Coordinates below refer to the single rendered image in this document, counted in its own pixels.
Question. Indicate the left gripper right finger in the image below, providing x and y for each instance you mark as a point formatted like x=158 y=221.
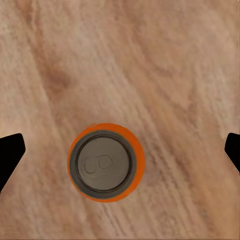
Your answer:
x=232 y=148

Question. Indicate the can of soda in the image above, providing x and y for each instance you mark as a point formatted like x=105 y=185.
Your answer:
x=106 y=162

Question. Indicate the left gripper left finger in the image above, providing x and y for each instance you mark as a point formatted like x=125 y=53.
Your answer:
x=12 y=149

